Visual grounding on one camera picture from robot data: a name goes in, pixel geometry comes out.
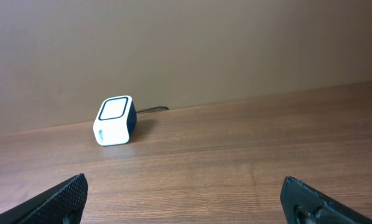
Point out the white barcode scanner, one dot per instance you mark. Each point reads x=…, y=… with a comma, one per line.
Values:
x=115, y=121

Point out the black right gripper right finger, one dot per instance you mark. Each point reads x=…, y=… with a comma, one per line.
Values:
x=303, y=204

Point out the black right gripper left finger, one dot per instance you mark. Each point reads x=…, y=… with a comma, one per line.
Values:
x=63, y=203

